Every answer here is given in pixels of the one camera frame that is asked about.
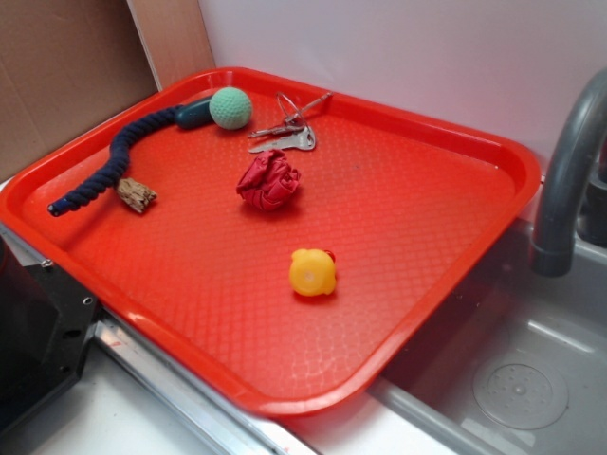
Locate red plastic tray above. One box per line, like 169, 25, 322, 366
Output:
1, 68, 541, 417

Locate yellow rubber duck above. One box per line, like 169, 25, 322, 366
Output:
288, 248, 337, 297

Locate crumpled red cloth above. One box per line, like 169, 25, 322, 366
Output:
236, 150, 301, 212

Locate green textured ball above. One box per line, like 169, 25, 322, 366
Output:
209, 87, 252, 131

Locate brown wood piece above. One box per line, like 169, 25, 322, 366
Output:
115, 178, 157, 214

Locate grey faucet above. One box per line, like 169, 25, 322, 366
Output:
529, 69, 606, 277

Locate grey sink basin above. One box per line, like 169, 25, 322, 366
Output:
370, 222, 606, 454

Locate brown cardboard panel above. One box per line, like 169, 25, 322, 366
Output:
1, 1, 156, 180

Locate silver keys on ring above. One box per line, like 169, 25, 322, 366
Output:
248, 91, 334, 155

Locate navy blue rope toy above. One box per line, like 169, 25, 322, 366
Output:
47, 96, 212, 217

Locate black metal bracket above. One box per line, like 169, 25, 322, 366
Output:
1, 242, 99, 434

